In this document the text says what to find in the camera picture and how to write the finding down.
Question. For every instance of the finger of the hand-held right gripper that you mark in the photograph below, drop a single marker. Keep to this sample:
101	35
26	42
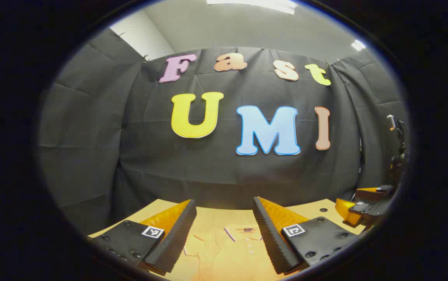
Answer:
366	212
376	194

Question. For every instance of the long ceiling light panel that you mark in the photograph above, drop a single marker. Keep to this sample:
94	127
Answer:
253	4

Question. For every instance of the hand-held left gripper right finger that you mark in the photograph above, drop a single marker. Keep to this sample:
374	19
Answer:
271	238

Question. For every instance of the small ceiling light panel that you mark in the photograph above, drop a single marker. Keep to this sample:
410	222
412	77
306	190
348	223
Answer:
358	45

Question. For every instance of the black backdrop cloth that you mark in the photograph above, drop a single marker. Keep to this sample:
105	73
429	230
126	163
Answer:
216	171

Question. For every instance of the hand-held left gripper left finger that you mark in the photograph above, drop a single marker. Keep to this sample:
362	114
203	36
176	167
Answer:
177	238

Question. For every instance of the orange T-shirt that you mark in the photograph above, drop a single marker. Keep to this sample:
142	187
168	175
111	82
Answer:
228	257

